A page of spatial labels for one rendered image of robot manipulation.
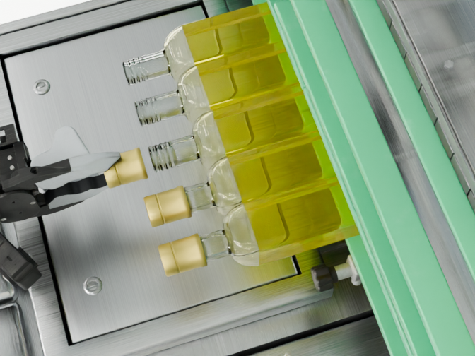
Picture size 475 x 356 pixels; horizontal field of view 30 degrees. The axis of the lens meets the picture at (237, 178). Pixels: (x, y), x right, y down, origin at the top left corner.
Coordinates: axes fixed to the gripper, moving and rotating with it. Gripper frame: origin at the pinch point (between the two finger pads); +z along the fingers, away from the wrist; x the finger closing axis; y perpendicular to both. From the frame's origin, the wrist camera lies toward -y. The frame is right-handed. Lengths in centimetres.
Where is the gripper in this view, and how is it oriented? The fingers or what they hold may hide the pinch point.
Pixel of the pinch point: (112, 171)
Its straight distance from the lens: 96.9
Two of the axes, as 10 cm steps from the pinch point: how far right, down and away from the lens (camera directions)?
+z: 9.5, -2.8, 1.1
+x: 0.2, 4.0, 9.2
